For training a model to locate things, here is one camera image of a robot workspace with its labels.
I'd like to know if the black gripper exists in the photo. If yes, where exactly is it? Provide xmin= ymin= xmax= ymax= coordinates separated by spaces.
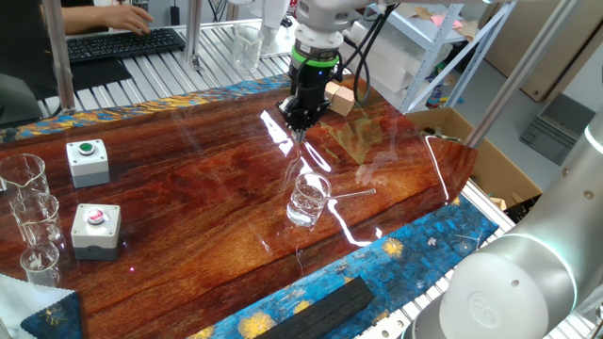
xmin=276 ymin=58 xmax=341 ymax=143

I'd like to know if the clear glass stirring rod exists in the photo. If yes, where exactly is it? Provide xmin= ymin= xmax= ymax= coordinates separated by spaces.
xmin=308 ymin=188 xmax=378 ymax=202

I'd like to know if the glass beaker with water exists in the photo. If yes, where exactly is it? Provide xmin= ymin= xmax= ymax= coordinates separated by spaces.
xmin=285 ymin=171 xmax=333 ymax=229

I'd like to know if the person's bare forearm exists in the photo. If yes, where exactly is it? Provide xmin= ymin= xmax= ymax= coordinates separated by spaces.
xmin=60 ymin=5 xmax=107 ymax=36

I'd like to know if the tall empty glass beaker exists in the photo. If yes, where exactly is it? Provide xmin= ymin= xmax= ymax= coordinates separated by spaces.
xmin=231 ymin=23 xmax=265 ymax=74

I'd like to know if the large empty glass beaker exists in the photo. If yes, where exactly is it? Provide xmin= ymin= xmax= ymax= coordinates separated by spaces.
xmin=0 ymin=153 xmax=51 ymax=199

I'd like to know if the medium empty glass beaker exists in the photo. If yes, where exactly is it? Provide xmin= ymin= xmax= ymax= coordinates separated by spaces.
xmin=9 ymin=191 xmax=65 ymax=249

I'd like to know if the small empty glass beaker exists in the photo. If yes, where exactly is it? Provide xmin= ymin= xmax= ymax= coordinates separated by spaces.
xmin=19 ymin=242 xmax=61 ymax=287

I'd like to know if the person's bare hand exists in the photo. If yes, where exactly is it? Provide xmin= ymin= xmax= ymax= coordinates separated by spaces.
xmin=99 ymin=4 xmax=155 ymax=37

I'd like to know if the flat aluminium plate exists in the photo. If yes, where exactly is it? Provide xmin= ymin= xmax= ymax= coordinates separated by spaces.
xmin=261 ymin=27 xmax=301 ymax=58

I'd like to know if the white plastic stand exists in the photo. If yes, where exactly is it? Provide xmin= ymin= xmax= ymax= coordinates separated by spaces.
xmin=260 ymin=0 xmax=292 ymax=47

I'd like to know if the white metal shelf rack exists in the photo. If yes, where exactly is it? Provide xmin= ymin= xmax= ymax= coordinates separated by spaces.
xmin=367 ymin=2 xmax=517 ymax=114

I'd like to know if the glossy wood print mat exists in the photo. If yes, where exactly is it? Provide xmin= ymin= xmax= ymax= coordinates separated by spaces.
xmin=0 ymin=74 xmax=479 ymax=339

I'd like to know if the blue starry night cloth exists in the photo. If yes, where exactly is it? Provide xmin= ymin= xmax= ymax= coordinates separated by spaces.
xmin=0 ymin=73 xmax=500 ymax=339

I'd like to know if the black computer keyboard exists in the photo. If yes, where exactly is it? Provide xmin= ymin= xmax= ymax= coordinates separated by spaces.
xmin=65 ymin=26 xmax=187 ymax=65

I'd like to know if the black foam block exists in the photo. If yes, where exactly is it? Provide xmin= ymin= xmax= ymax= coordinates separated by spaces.
xmin=253 ymin=276 xmax=376 ymax=339

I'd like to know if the open cardboard box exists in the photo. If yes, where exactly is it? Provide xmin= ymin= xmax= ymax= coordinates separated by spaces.
xmin=404 ymin=106 xmax=544 ymax=211

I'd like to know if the black desk pad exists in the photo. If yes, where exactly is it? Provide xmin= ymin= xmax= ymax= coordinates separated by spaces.
xmin=70 ymin=58 xmax=133 ymax=93

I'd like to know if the green push button box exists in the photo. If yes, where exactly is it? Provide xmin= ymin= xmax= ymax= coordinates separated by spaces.
xmin=65 ymin=138 xmax=110 ymax=189

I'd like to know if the red push button box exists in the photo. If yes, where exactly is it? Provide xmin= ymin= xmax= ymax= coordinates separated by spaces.
xmin=70 ymin=202 xmax=122 ymax=262

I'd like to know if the black printed box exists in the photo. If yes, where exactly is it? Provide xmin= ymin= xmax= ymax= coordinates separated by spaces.
xmin=504 ymin=193 xmax=543 ymax=223

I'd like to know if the grey plastic crate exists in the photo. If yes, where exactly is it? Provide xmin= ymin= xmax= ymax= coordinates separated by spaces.
xmin=519 ymin=92 xmax=595 ymax=166

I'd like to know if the brown cardboard panel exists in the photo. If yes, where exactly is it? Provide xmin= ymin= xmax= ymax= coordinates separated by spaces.
xmin=484 ymin=2 xmax=603 ymax=104

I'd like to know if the black computer monitor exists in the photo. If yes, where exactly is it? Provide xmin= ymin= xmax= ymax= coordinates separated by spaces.
xmin=0 ymin=0 xmax=65 ymax=126

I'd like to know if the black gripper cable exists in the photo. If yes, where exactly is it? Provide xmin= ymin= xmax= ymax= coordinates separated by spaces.
xmin=289 ymin=3 xmax=399 ymax=105

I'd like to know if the aluminium frame post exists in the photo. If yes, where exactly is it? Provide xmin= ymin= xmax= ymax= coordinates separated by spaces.
xmin=183 ymin=0 xmax=204 ymax=71
xmin=41 ymin=0 xmax=77 ymax=116

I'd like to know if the slanted aluminium frame strut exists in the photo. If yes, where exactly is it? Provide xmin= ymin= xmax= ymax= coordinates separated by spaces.
xmin=464 ymin=0 xmax=579 ymax=148

